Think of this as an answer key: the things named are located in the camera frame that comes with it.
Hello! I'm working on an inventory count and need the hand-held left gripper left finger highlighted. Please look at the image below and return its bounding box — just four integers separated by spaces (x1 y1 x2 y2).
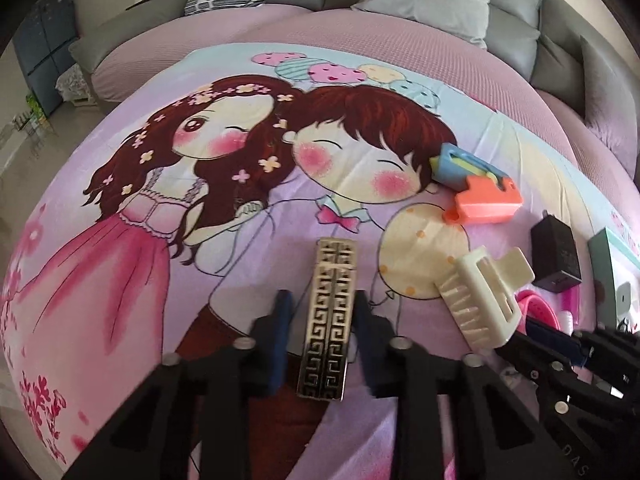
65 290 296 480

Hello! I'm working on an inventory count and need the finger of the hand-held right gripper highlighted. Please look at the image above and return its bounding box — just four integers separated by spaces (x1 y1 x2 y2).
495 317 640 480
575 327 640 401

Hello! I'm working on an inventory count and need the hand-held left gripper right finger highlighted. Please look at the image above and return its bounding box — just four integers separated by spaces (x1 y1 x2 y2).
352 290 568 480

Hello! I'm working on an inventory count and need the pink round toy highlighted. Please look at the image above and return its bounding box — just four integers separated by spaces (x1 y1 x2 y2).
517 289 562 332

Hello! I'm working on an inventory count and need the gold patterned bar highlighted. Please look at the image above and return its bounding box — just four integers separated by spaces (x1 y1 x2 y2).
297 237 361 403

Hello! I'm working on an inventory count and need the black charger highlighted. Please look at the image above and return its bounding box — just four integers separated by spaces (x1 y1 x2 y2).
530 214 583 293

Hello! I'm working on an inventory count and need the cream hair claw clip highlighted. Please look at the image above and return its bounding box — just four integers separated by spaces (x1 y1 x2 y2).
434 246 536 351

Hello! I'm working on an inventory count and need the teal box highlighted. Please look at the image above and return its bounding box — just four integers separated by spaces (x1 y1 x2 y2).
587 226 640 333

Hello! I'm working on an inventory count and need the orange blue utility knife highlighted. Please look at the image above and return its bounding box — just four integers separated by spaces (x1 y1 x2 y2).
429 142 523 225

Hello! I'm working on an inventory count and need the printed cartoon blanket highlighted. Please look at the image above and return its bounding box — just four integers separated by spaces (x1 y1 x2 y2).
0 47 640 480

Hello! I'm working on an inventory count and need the grey purple pillow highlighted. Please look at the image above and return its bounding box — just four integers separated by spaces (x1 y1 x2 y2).
580 35 640 161

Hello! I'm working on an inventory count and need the grey sofa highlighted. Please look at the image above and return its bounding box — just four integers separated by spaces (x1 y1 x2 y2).
67 0 640 181

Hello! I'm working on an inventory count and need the white lattice basket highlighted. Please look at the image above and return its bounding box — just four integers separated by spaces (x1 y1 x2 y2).
55 62 98 107

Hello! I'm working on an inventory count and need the blue grey cabinet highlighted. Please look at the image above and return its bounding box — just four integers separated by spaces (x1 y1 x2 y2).
14 0 81 116

